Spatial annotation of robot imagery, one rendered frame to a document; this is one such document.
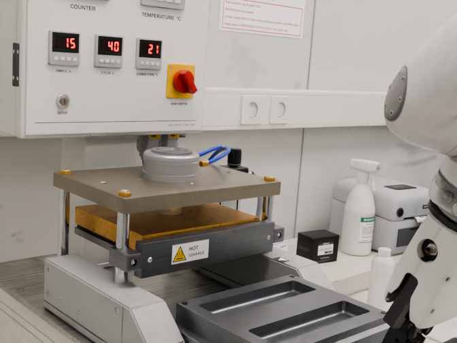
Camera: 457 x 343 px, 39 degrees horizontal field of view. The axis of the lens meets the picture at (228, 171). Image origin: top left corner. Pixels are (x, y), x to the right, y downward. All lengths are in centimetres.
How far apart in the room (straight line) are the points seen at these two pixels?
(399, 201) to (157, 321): 110
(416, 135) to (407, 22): 165
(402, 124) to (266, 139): 120
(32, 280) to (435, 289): 64
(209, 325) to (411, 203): 113
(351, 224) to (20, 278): 95
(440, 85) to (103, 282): 49
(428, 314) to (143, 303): 32
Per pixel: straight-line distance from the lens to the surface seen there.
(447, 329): 149
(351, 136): 200
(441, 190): 60
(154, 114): 105
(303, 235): 164
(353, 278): 159
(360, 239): 174
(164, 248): 82
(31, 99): 95
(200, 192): 85
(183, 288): 102
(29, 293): 99
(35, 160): 135
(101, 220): 90
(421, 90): 52
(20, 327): 100
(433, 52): 52
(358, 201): 172
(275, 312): 78
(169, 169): 89
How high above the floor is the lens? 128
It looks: 10 degrees down
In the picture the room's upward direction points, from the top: 4 degrees clockwise
